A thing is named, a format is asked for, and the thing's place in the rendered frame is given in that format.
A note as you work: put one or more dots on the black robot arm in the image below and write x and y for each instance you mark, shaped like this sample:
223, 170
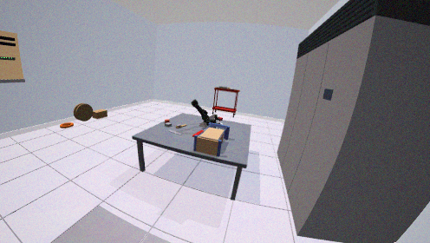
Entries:
204, 113

